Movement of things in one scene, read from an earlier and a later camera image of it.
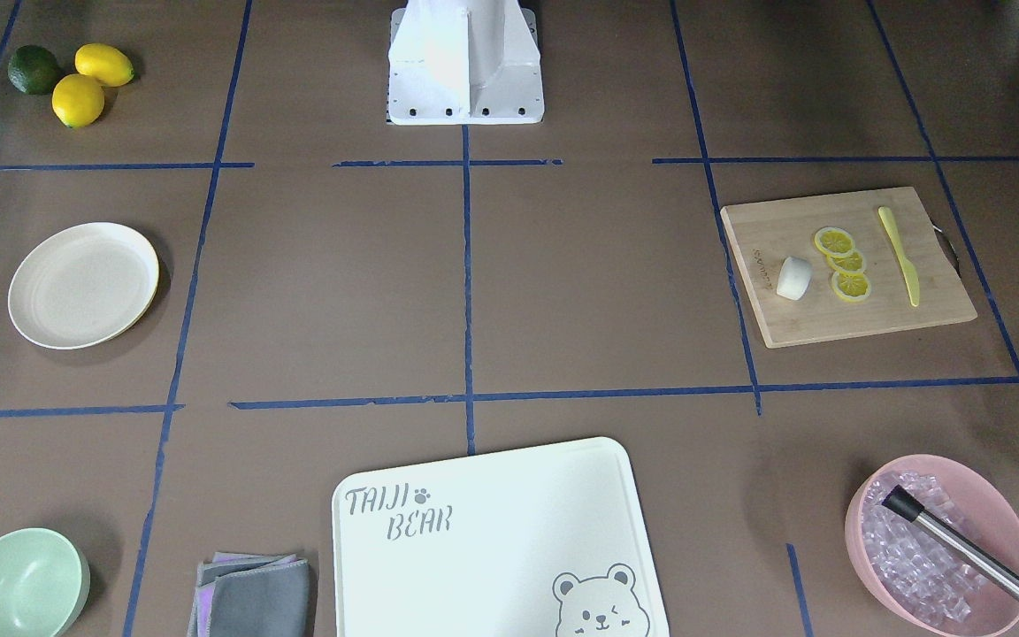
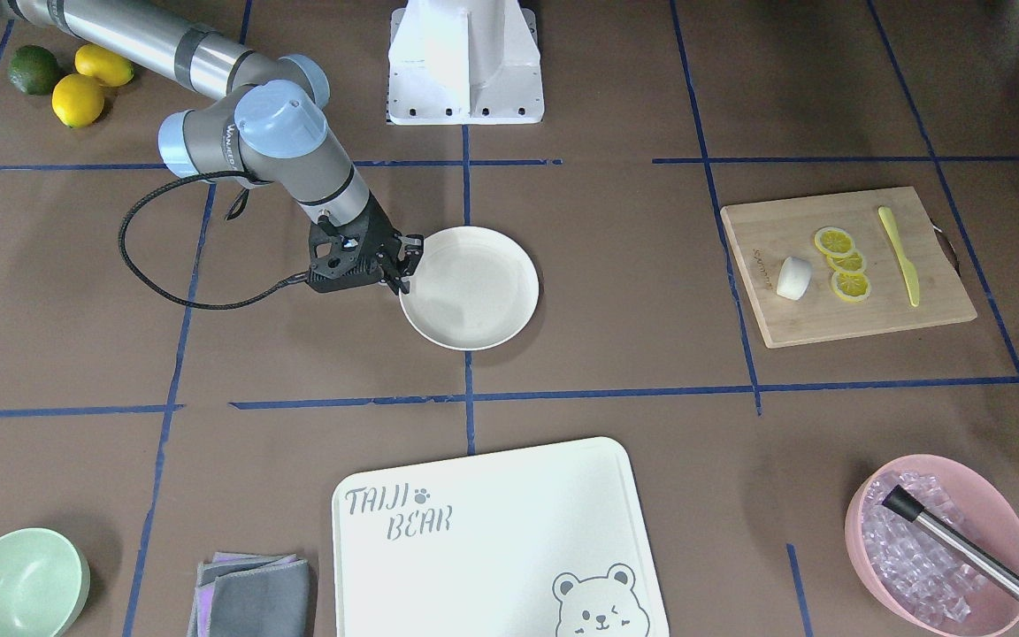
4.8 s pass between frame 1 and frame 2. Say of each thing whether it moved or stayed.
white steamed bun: stayed
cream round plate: moved
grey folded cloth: stayed
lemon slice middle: stayed
